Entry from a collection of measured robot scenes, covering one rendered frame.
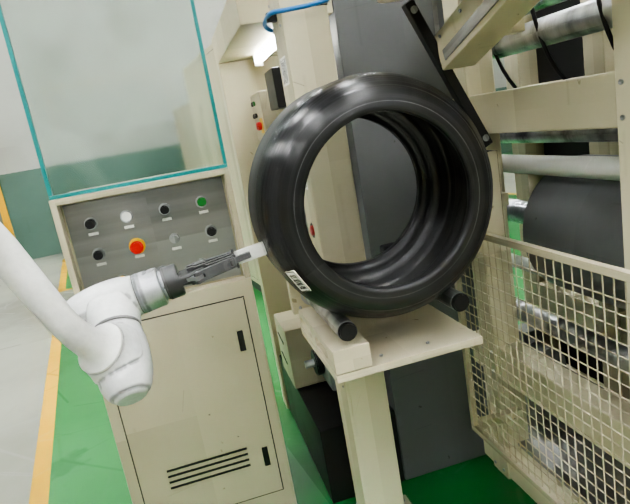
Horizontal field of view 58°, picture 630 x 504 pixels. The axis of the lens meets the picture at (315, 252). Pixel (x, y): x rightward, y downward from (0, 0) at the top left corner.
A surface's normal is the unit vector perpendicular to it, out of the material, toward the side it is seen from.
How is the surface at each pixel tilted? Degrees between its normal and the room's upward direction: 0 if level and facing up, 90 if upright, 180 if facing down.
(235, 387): 90
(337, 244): 90
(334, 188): 90
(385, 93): 79
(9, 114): 90
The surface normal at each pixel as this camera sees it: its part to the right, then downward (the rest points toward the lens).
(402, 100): 0.26, -0.01
